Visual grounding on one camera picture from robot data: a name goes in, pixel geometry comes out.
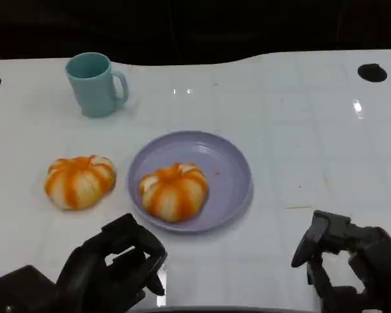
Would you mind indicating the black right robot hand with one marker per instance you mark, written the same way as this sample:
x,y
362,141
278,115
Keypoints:
x,y
378,261

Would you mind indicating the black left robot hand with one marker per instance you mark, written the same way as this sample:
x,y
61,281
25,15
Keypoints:
x,y
91,277

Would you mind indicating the orange and white bread roll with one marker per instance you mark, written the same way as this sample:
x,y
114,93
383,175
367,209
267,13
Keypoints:
x,y
78,182
172,192

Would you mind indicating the lilac plate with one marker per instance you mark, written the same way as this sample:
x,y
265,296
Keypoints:
x,y
228,169

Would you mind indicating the pale green mug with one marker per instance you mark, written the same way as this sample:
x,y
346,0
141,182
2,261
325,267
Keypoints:
x,y
92,94

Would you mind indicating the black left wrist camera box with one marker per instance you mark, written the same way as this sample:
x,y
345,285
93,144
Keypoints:
x,y
23,290

